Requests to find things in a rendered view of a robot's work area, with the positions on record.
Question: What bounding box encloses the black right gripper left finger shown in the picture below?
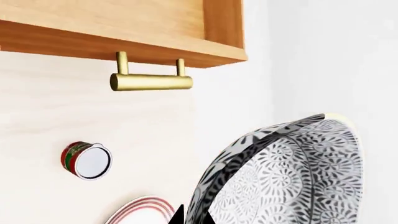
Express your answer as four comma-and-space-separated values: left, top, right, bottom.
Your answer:
169, 203, 185, 224

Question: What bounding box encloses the black white patterned bowl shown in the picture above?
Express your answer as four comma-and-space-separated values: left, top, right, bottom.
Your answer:
186, 112, 364, 224

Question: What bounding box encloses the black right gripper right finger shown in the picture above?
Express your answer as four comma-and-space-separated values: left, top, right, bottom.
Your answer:
203, 206, 216, 224

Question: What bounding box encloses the white plate with red rings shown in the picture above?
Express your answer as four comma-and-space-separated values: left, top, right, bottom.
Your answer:
104, 195, 177, 224

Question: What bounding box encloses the red green round can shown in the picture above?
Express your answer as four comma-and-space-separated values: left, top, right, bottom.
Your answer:
60, 141, 113, 180

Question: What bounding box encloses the brass drawer handle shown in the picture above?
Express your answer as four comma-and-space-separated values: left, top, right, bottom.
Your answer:
109, 50, 193, 92

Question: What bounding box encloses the wooden cabinet drawer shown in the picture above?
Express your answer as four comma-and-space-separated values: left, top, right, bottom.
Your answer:
0, 0, 249, 69

